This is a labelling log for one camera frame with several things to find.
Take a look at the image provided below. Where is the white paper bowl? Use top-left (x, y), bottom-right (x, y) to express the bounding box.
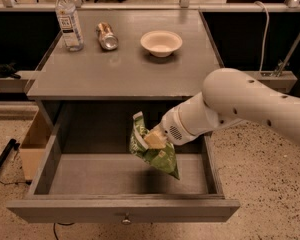
top-left (140, 30), bottom-right (183, 58)

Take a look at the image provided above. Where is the grey wooden cabinet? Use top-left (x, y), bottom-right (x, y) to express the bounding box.
top-left (25, 9), bottom-right (232, 138)

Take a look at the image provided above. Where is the white cable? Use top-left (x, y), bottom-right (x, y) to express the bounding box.
top-left (254, 0), bottom-right (271, 72)

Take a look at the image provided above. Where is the black object on ledge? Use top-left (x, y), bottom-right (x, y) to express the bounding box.
top-left (0, 63), bottom-right (21, 79)

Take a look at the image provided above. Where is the clear plastic water bottle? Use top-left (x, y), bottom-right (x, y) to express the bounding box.
top-left (55, 0), bottom-right (84, 51)

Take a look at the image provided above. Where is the light wooden box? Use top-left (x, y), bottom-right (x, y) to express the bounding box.
top-left (19, 111), bottom-right (51, 182)

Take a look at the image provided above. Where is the silver metal can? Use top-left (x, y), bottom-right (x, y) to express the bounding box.
top-left (96, 22), bottom-right (119, 51)

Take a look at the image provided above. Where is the black floor cable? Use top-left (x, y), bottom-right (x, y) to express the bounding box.
top-left (52, 221), bottom-right (76, 240)

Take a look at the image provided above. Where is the open grey top drawer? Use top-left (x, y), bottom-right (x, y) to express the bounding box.
top-left (7, 105), bottom-right (240, 223)

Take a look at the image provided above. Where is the black pole on floor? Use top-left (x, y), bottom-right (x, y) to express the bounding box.
top-left (0, 139), bottom-right (19, 168)

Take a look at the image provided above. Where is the metal drawer knob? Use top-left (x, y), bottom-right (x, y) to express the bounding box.
top-left (121, 213), bottom-right (132, 225)

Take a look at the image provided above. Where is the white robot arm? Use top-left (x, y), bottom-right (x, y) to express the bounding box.
top-left (144, 68), bottom-right (300, 148)

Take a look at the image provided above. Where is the green jalapeno chip bag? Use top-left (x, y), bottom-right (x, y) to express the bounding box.
top-left (129, 112), bottom-right (180, 179)

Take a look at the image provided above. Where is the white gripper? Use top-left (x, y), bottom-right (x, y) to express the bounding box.
top-left (144, 107), bottom-right (195, 149)

